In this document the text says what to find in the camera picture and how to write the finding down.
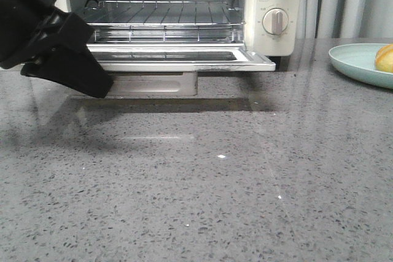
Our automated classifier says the golden croissant bread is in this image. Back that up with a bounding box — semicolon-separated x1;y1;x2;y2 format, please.
375;44;393;73

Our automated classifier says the lower oven timer knob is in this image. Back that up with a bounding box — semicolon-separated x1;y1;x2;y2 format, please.
262;8;289;36

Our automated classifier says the light green plate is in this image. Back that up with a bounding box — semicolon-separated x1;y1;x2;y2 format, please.
329;43;392;89

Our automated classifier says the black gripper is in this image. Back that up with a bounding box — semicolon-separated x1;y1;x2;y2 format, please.
1;0;114;98

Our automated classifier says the cream toaster oven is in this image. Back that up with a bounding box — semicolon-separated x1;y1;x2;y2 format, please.
42;0;309;57

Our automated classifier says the metal crumb tray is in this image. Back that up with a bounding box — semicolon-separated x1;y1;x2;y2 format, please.
107;72;198;97

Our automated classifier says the oven door with glass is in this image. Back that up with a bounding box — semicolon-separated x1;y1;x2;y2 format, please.
88;43;276;72

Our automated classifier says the metal wire oven rack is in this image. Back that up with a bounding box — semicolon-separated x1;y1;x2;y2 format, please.
77;0;244;44

